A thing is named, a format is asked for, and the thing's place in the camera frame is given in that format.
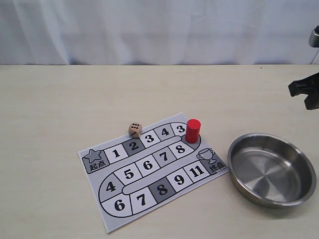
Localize red cylinder game piece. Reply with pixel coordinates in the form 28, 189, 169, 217
185, 119, 201, 143

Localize wooden die black pips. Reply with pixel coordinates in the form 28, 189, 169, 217
128, 122, 142, 138

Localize round stainless steel dish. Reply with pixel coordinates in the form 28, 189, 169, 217
228, 133, 317, 208

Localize paper number game board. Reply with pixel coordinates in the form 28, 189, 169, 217
78, 113, 229, 232

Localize white curtain backdrop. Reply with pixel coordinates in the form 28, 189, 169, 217
0, 0, 319, 65

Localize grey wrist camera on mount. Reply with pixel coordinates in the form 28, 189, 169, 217
309, 26, 319, 48

